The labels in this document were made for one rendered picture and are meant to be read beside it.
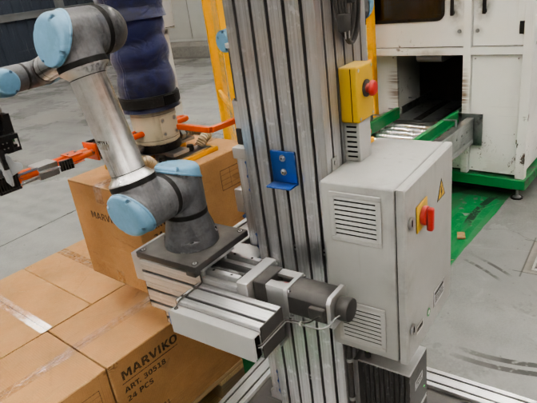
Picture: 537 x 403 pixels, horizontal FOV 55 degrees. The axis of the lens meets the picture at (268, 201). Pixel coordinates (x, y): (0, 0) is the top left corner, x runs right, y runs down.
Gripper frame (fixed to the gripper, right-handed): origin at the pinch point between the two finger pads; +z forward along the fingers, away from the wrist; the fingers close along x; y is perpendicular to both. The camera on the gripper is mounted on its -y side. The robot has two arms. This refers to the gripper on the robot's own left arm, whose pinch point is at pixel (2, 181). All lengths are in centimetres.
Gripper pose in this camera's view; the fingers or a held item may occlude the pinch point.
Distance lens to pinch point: 177.3
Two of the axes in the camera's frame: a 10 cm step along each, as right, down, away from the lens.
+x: -7.7, -1.7, 6.1
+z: 1.0, 9.1, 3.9
